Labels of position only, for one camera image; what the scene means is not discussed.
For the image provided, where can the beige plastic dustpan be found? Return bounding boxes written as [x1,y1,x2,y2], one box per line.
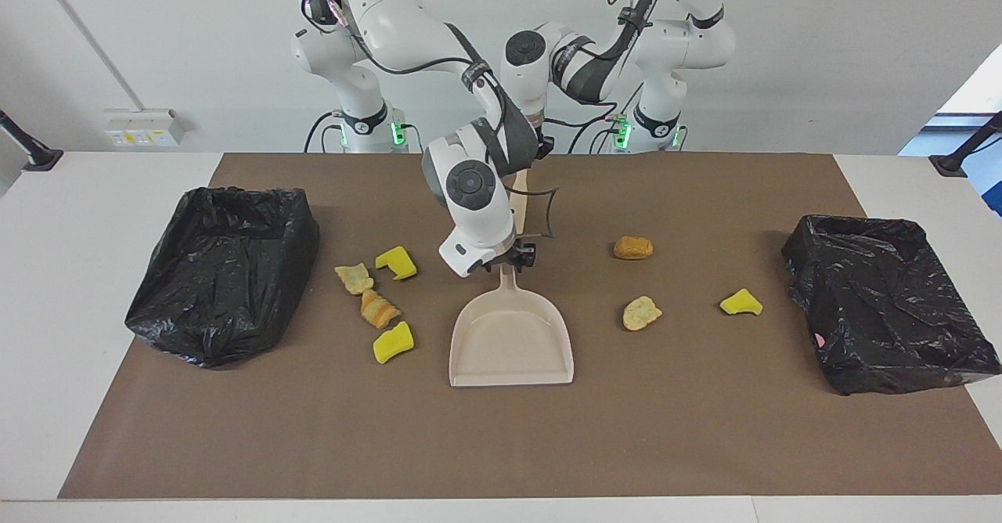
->
[449,263,575,388]

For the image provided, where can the brown table mat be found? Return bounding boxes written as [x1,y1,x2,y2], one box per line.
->
[57,153,1002,500]

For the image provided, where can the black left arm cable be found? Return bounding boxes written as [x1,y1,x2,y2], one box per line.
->
[544,0,666,156]

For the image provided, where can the pale green-edged food piece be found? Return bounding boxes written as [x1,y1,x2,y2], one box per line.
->
[334,262,375,296]

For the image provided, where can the orange striped croissant piece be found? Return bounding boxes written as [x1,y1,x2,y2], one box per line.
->
[360,289,402,330]

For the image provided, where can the small yellow sponge wedge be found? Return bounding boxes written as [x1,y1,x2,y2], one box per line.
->
[719,288,764,317]

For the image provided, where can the white wall socket box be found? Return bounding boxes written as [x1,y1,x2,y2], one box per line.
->
[103,109,187,148]

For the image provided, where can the black bag-lined trash bin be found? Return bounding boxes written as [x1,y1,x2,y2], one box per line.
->
[125,186,320,369]

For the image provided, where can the beige hand brush black bristles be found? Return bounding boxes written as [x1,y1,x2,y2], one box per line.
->
[510,169,532,236]

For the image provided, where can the black bag-lined bin pink spot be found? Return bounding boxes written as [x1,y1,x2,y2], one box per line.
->
[781,215,1002,396]

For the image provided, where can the black clamp stand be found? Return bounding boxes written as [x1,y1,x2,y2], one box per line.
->
[929,112,1002,178]
[0,110,64,172]

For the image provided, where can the yellow notched sponge chunk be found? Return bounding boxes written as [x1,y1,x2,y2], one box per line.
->
[375,246,418,281]

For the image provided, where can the pale tan food piece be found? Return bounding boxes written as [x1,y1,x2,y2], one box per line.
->
[622,295,663,331]

